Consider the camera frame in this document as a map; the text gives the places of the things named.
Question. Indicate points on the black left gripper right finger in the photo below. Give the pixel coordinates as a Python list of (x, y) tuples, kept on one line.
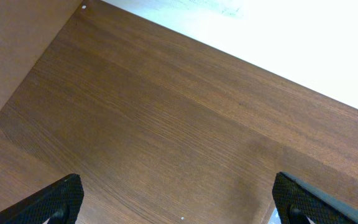
[(299, 202)]

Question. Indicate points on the brown side panel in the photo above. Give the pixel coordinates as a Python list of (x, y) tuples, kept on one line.
[(27, 27)]

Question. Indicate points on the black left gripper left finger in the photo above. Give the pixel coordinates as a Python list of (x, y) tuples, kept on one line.
[(59, 202)]

